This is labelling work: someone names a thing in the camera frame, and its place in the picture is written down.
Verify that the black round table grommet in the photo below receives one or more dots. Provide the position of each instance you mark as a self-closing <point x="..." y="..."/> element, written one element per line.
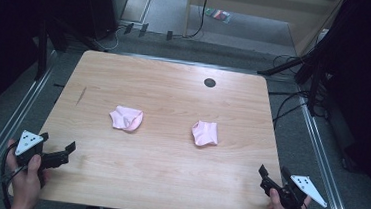
<point x="210" y="82"/>

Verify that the pink ankle sock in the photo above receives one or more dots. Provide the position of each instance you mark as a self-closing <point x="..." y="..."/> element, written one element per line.
<point x="126" y="117"/>
<point x="205" y="133"/>

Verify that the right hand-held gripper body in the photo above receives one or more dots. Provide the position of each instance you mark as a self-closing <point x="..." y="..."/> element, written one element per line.
<point x="295" y="193"/>

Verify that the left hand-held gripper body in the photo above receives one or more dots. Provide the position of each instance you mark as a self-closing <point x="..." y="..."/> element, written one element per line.
<point x="27" y="144"/>

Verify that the colourful packet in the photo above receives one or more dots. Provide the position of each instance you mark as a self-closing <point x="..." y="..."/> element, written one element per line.
<point x="218" y="14"/>

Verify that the light wooden panel frame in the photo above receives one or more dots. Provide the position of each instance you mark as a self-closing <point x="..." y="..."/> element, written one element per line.
<point x="248" y="4"/>

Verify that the black tripod stand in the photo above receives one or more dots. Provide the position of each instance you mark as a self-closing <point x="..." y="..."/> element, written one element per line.
<point x="310" y="60"/>

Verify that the long metal floor rail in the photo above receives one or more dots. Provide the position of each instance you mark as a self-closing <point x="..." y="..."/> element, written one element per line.
<point x="7" y="127"/>
<point x="322" y="162"/>

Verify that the person's left hand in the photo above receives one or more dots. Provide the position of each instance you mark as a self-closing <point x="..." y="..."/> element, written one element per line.
<point x="26" y="185"/>

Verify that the black upright stand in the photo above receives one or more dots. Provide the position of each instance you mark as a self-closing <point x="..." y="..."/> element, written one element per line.
<point x="42" y="53"/>

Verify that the small black foot bracket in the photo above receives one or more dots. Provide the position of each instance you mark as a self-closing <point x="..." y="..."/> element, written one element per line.
<point x="128" y="28"/>
<point x="143" y="29"/>
<point x="169" y="35"/>

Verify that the dark cabinet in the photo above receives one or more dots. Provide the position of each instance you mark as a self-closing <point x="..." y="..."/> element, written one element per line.
<point x="107" y="4"/>

